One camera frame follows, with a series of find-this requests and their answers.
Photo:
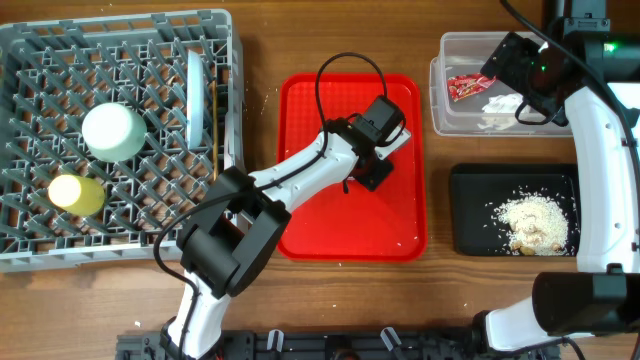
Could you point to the yellow plastic cup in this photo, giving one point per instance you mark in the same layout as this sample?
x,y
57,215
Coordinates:
x,y
80,196

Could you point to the red plastic tray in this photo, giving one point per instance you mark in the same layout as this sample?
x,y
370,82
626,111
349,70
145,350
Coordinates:
x,y
350,223

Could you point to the light blue plate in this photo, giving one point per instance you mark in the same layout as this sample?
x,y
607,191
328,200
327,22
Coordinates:
x,y
195,101

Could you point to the rice food waste pile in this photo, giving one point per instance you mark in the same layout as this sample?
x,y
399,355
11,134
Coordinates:
x,y
535,222

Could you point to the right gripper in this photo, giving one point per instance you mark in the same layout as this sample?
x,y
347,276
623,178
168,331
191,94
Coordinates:
x,y
523,51

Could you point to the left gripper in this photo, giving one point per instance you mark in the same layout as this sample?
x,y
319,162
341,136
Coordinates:
x,y
373,180

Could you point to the wooden chopstick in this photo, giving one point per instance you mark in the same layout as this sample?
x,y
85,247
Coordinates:
x,y
215,135

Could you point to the white napkin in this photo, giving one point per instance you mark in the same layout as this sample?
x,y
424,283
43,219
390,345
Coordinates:
x,y
499,112

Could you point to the clear plastic bin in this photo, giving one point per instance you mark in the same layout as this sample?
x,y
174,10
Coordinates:
x,y
463,53

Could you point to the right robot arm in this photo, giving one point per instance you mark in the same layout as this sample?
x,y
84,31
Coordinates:
x,y
601,298

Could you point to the green bowl with food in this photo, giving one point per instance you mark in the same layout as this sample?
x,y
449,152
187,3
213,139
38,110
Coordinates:
x,y
113,132

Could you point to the grey dishwasher rack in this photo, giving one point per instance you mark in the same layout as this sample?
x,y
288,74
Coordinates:
x,y
52,74

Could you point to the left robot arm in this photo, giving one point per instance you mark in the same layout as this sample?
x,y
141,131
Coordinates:
x,y
227,239

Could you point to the white plastic fork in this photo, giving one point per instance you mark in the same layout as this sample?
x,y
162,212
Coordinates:
x,y
229,141

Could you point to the black plastic tray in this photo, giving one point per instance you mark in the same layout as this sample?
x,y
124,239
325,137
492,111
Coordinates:
x,y
472,185

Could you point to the red snack wrapper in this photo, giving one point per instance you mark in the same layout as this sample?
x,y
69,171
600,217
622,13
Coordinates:
x,y
463,86

